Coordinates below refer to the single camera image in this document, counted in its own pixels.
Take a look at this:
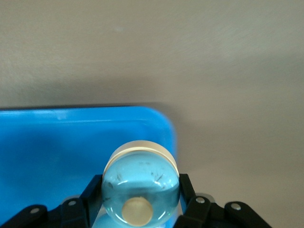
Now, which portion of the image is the light blue service bell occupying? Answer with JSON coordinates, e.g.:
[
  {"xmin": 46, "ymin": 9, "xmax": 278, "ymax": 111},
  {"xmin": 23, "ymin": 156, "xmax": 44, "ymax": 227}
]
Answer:
[
  {"xmin": 95, "ymin": 211, "xmax": 171, "ymax": 228},
  {"xmin": 101, "ymin": 140, "xmax": 181, "ymax": 226}
]

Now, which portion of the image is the brown table mat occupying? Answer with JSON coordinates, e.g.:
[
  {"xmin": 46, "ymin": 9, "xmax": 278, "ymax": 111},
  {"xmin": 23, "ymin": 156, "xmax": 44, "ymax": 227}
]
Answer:
[{"xmin": 0, "ymin": 0, "xmax": 304, "ymax": 228}]

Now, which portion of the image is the blue plastic tray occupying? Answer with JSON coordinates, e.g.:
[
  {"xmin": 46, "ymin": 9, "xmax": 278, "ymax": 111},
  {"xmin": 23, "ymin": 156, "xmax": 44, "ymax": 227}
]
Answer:
[{"xmin": 0, "ymin": 105, "xmax": 178, "ymax": 228}]

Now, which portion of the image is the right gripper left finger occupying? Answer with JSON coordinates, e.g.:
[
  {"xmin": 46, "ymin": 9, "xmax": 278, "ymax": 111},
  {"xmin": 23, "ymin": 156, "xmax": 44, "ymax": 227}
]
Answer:
[{"xmin": 0, "ymin": 174, "xmax": 105, "ymax": 228}]

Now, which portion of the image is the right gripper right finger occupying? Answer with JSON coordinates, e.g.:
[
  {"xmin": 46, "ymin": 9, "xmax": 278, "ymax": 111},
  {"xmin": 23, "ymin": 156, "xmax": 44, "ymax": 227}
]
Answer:
[{"xmin": 171, "ymin": 173, "xmax": 274, "ymax": 228}]

